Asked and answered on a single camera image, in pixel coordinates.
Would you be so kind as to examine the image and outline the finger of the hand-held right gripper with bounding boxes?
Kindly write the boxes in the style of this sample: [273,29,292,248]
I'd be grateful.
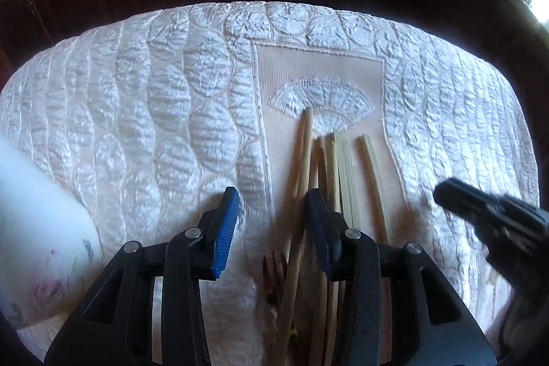
[433,178,505,220]

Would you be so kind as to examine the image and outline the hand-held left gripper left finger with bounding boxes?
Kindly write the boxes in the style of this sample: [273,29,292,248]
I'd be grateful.
[45,186,241,366]

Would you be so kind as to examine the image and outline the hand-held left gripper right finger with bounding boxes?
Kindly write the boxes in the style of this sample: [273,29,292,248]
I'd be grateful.
[304,188,496,366]

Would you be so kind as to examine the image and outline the light wooden chopstick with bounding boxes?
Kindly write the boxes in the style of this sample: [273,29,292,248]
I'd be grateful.
[272,119,307,366]
[300,108,314,195]

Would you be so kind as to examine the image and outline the brown wooden chopstick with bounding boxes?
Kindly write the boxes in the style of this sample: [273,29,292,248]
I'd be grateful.
[315,137,331,366]
[325,134,344,366]

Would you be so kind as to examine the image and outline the white quilted table cloth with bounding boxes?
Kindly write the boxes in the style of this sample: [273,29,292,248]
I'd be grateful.
[0,0,541,366]

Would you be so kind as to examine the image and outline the white floral ceramic vessel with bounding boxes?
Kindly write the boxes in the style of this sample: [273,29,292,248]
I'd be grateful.
[0,132,104,326]

